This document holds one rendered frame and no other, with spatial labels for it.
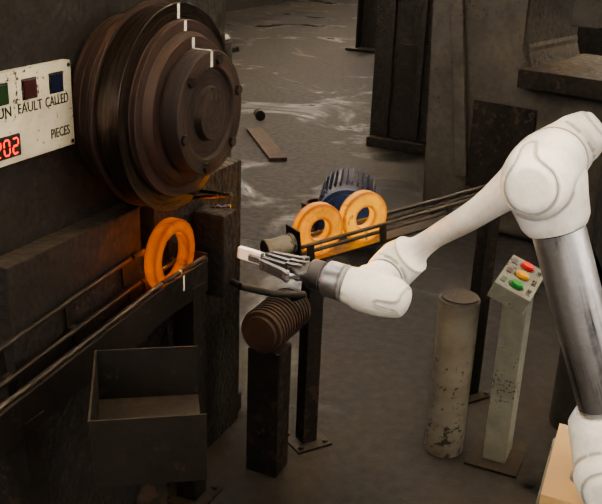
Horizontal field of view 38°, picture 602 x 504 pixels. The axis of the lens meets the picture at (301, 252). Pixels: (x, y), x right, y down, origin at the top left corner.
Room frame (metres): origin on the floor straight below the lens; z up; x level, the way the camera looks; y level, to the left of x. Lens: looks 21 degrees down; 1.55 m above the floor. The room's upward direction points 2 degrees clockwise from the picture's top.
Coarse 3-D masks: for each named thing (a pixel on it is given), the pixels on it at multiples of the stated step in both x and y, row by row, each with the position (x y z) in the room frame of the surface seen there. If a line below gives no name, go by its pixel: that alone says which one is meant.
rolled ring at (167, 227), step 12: (156, 228) 1.96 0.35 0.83; (168, 228) 1.96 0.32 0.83; (180, 228) 2.01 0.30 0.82; (156, 240) 1.93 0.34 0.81; (180, 240) 2.05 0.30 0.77; (192, 240) 2.06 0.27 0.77; (156, 252) 1.92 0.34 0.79; (180, 252) 2.05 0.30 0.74; (192, 252) 2.06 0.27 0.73; (144, 264) 1.92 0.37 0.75; (156, 264) 1.92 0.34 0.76; (180, 264) 2.04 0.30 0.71; (156, 276) 1.91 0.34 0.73
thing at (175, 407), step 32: (96, 352) 1.54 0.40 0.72; (128, 352) 1.56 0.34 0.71; (160, 352) 1.57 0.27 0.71; (192, 352) 1.58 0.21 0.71; (96, 384) 1.50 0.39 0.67; (128, 384) 1.56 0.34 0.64; (160, 384) 1.57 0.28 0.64; (192, 384) 1.58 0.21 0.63; (96, 416) 1.45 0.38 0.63; (128, 416) 1.50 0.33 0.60; (160, 416) 1.32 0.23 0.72; (192, 416) 1.32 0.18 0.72; (96, 448) 1.29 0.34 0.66; (128, 448) 1.30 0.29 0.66; (160, 448) 1.31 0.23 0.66; (192, 448) 1.32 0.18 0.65; (96, 480) 1.29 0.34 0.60; (128, 480) 1.30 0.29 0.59; (160, 480) 1.31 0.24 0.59; (192, 480) 1.32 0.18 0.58
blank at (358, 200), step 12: (360, 192) 2.43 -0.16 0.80; (372, 192) 2.44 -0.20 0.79; (348, 204) 2.40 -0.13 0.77; (360, 204) 2.41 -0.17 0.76; (372, 204) 2.43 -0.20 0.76; (384, 204) 2.46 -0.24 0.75; (348, 216) 2.39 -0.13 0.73; (372, 216) 2.45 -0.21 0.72; (384, 216) 2.46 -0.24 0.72; (348, 228) 2.39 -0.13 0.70; (360, 228) 2.42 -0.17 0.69; (360, 240) 2.42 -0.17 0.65
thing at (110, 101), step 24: (144, 24) 1.87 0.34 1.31; (120, 48) 1.85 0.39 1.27; (144, 48) 1.87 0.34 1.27; (120, 72) 1.80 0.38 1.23; (96, 96) 1.81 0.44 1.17; (120, 96) 1.78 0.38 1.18; (96, 120) 1.81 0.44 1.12; (120, 120) 1.78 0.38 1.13; (120, 144) 1.78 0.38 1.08; (120, 168) 1.81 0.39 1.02; (144, 192) 1.85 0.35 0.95; (192, 192) 2.03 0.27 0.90
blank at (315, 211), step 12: (312, 204) 2.35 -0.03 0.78; (324, 204) 2.35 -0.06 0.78; (300, 216) 2.33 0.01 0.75; (312, 216) 2.33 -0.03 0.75; (324, 216) 2.35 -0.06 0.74; (336, 216) 2.37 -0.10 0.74; (300, 228) 2.31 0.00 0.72; (324, 228) 2.39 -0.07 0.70; (336, 228) 2.37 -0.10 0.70; (312, 240) 2.33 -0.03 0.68; (336, 240) 2.37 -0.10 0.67; (324, 252) 2.35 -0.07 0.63
